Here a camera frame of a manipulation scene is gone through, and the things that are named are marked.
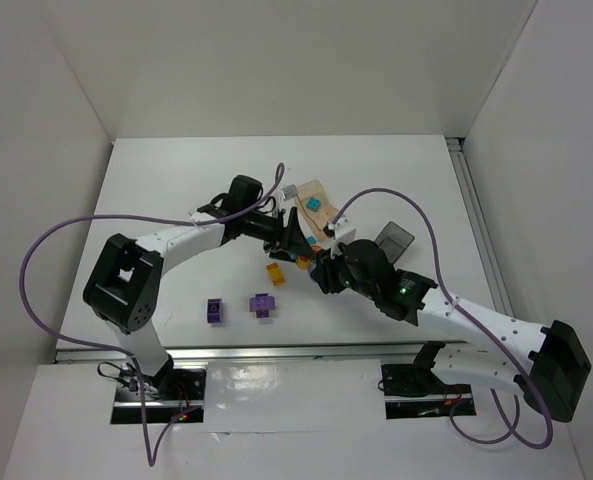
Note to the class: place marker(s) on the yellow orange printed lego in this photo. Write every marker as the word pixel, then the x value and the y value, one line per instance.
pixel 305 263

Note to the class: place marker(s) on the light purple lego piece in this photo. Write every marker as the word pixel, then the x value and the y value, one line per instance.
pixel 262 305

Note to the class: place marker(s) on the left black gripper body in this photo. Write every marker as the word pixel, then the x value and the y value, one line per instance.
pixel 283 237

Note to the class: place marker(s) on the aluminium rail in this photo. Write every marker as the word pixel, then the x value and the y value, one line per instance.
pixel 479 226
pixel 283 352

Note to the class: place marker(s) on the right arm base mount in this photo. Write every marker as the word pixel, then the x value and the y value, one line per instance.
pixel 411 394

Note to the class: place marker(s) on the aluminium rail front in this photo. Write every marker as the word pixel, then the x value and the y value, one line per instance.
pixel 283 352

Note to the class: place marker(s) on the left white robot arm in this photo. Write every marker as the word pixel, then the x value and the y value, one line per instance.
pixel 124 285

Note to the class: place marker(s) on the grey plastic container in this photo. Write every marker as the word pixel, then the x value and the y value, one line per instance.
pixel 394 241

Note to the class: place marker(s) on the small teal lego brick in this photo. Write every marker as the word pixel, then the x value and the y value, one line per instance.
pixel 313 204

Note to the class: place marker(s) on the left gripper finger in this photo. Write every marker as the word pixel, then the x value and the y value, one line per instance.
pixel 276 251
pixel 294 240

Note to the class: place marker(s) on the dark purple lego brick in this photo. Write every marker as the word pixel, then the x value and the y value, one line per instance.
pixel 214 312

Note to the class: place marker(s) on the long teal lego brick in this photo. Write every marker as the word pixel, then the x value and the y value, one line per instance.
pixel 314 246

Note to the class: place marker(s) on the yellow lego plate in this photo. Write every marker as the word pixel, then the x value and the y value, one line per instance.
pixel 275 274

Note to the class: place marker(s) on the aluminium rail right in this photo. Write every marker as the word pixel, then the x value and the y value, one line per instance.
pixel 479 226

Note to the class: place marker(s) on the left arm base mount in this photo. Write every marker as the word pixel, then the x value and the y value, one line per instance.
pixel 184 393

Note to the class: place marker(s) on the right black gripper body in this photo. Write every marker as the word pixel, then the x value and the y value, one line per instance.
pixel 326 275

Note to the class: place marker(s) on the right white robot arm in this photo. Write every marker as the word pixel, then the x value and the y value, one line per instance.
pixel 547 365

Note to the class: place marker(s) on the orange plastic container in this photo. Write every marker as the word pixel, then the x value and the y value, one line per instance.
pixel 316 221

